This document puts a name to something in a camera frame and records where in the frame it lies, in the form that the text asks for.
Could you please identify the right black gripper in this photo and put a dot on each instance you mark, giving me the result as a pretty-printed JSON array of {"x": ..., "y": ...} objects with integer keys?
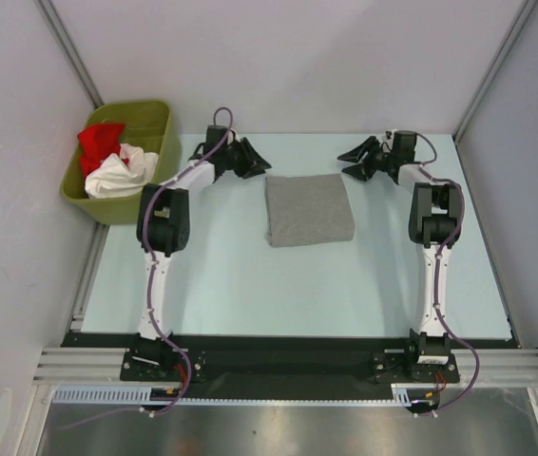
[{"x": 365, "y": 170}]

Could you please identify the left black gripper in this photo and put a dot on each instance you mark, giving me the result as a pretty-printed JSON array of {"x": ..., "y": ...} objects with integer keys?
[{"x": 246, "y": 171}]

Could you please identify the grey t shirt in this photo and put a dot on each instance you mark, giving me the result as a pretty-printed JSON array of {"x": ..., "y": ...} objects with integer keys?
[{"x": 308, "y": 210}]

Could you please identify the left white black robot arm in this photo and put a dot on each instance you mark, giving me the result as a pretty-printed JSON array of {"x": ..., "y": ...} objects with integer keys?
[{"x": 164, "y": 228}]

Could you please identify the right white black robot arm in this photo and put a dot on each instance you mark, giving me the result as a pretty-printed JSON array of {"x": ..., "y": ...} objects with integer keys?
[{"x": 435, "y": 224}]

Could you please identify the white t shirt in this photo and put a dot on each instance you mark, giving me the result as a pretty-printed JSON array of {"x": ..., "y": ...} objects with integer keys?
[{"x": 123, "y": 174}]

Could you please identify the red t shirt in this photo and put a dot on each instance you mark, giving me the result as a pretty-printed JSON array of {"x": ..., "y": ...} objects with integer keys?
[{"x": 98, "y": 142}]

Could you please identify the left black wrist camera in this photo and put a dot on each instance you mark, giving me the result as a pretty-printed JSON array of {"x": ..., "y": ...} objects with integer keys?
[{"x": 214, "y": 140}]

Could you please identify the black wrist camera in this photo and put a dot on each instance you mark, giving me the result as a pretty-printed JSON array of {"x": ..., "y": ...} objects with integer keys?
[
  {"x": 214, "y": 140},
  {"x": 400, "y": 144}
]

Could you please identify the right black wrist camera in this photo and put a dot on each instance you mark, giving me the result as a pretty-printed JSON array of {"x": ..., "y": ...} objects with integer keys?
[{"x": 400, "y": 144}]

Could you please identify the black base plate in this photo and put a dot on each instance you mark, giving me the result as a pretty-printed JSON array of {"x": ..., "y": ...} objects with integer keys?
[{"x": 286, "y": 369}]

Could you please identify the right aluminium corner post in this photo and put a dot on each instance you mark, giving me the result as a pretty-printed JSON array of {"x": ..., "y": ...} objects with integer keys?
[{"x": 516, "y": 28}]

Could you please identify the aluminium corner post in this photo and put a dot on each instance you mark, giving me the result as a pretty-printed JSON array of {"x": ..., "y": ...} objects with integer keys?
[
  {"x": 516, "y": 28},
  {"x": 69, "y": 49}
]

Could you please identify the left aluminium corner post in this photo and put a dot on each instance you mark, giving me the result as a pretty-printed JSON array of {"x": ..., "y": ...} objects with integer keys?
[{"x": 69, "y": 49}]

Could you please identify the grey slotted cable duct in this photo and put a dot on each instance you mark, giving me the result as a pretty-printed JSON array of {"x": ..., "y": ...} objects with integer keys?
[{"x": 403, "y": 395}]

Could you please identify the aluminium frame rail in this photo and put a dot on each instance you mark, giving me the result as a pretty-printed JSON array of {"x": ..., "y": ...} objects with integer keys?
[{"x": 87, "y": 366}]

